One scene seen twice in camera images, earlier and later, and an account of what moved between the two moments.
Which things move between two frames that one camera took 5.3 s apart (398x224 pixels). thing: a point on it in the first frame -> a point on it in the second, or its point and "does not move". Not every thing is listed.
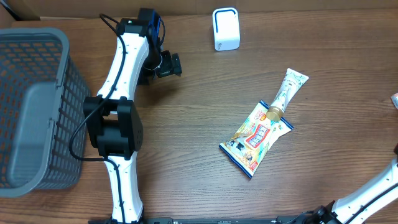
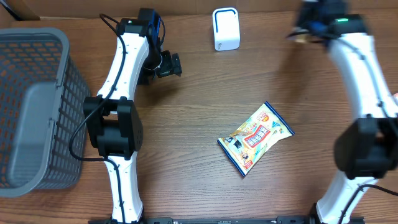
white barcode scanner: (226, 29) does not move
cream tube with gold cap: (293, 81) -> (301, 38)
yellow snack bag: (252, 136) does not move
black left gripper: (172, 65) does not move
